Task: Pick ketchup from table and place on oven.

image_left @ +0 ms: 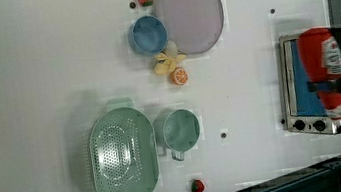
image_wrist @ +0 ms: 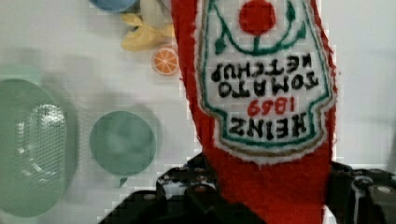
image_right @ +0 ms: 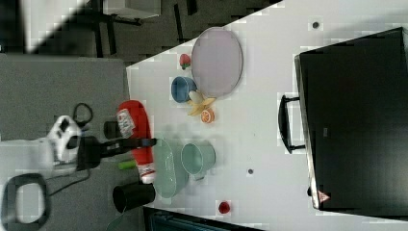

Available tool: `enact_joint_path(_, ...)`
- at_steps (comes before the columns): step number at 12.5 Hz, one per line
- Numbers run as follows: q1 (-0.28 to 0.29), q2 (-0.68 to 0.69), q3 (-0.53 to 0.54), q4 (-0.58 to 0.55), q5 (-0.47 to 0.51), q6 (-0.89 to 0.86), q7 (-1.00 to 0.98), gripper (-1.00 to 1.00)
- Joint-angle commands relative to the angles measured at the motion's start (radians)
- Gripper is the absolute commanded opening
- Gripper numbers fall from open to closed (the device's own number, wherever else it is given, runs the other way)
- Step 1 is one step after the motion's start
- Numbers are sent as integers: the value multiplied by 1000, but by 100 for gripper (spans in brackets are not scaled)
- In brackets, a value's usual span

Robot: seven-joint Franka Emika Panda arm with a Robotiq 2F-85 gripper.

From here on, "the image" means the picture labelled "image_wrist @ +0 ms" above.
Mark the green perforated colander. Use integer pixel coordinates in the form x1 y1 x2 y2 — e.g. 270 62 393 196
0 79 67 217

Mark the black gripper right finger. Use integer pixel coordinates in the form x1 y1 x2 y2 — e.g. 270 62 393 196
326 161 396 224

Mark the blue bowl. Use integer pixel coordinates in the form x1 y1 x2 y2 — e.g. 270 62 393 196
89 0 139 13

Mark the toy peeled banana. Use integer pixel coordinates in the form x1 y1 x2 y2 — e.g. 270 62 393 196
120 0 175 51

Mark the red plush ketchup bottle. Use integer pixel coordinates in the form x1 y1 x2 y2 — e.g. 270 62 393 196
171 0 336 224

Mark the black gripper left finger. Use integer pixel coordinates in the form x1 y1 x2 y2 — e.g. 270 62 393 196
99 154 265 224

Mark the toy orange slice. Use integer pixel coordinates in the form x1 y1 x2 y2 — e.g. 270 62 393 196
151 47 179 76

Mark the green mug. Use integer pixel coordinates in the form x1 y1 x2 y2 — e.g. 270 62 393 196
90 111 157 188

